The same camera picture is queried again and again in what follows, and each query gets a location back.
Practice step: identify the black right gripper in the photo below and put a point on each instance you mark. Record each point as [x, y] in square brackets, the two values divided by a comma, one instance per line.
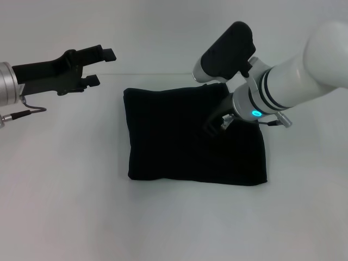
[220, 117]

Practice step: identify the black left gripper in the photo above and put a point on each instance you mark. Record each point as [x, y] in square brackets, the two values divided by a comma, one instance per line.
[51, 74]

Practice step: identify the black t-shirt with white print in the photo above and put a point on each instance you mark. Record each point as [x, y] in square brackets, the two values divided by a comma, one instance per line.
[195, 136]

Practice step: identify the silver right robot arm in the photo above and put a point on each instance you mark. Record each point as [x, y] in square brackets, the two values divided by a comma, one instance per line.
[272, 76]

